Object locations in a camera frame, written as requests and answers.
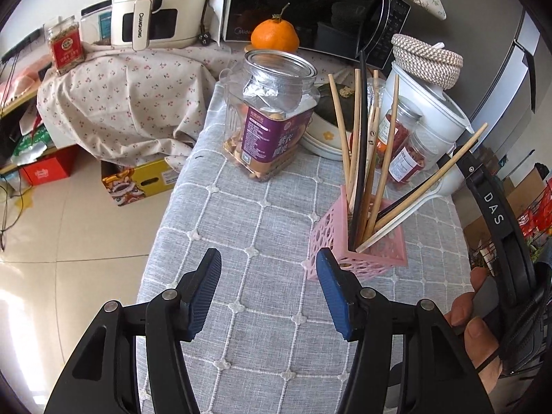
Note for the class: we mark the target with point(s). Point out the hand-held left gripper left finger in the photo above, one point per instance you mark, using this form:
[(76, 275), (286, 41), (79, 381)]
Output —
[(202, 293)]

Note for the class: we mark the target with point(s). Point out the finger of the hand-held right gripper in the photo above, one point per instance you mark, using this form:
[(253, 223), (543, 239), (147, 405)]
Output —
[(471, 172)]

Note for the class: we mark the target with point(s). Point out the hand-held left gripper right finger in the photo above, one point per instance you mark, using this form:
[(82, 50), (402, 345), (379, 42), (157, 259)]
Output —
[(334, 293)]

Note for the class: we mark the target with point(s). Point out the wooden chopstick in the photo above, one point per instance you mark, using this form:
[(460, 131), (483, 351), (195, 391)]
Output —
[(356, 116), (373, 164), (388, 138), (340, 133), (448, 160), (374, 90)]

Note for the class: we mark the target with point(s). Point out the pink perforated utensil basket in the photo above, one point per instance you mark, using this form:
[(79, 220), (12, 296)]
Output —
[(379, 261)]

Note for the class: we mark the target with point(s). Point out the thin black chopstick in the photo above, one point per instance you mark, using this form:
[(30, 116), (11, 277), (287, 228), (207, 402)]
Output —
[(409, 196)]

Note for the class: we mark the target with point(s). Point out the white plastic spoon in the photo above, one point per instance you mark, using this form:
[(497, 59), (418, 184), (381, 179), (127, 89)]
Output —
[(401, 224)]

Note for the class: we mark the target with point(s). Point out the black plastic utensil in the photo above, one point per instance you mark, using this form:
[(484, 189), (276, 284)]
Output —
[(363, 95)]

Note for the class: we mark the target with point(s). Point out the person's right hand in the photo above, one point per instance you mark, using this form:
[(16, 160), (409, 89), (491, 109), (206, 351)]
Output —
[(483, 345)]

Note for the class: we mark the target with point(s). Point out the brown cardboard box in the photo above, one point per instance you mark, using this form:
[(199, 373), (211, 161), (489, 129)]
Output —
[(478, 228)]

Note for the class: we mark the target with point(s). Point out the clear jar of red snacks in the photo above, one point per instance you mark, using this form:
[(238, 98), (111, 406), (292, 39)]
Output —
[(407, 164), (403, 120)]

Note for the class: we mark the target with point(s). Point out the white rice cooker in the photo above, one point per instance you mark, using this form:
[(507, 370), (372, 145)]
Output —
[(440, 116)]

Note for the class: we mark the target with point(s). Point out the grey quilted tablecloth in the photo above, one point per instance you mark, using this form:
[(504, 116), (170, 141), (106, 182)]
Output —
[(258, 224)]

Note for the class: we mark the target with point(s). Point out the grey refrigerator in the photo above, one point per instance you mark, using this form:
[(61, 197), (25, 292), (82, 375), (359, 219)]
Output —
[(504, 73)]

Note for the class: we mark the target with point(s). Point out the yellow printed cardboard box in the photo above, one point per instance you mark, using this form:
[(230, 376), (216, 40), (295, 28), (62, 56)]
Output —
[(142, 181)]

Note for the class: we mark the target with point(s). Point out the white ceramic bowl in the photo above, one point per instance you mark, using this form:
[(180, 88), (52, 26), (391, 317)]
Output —
[(321, 142)]

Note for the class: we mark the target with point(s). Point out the dark green pumpkin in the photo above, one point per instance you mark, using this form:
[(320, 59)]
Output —
[(330, 103)]

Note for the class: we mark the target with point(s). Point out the purple label nut jar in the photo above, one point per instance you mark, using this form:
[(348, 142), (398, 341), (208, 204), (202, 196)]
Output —
[(267, 138)]

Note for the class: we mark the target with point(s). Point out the red cardboard box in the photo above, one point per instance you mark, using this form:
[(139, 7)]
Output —
[(45, 171)]

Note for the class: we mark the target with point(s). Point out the green packaging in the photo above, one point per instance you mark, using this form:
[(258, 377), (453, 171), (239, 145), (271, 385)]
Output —
[(32, 142)]

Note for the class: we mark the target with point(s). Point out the orange with stem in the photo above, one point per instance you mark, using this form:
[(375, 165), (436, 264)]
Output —
[(276, 36)]

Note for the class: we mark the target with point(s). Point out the black microwave oven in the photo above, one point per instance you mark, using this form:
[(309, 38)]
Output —
[(302, 0)]

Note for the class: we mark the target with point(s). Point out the black power plug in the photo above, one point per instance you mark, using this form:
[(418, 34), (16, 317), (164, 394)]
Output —
[(205, 38)]

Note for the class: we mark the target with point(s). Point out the wooden shelf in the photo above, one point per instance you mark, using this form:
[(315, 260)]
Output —
[(13, 108)]

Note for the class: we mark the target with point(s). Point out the red label glass jar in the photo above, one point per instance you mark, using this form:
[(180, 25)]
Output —
[(67, 49)]

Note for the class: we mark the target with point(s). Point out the clear container teal label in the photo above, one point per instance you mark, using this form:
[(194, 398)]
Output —
[(97, 21)]

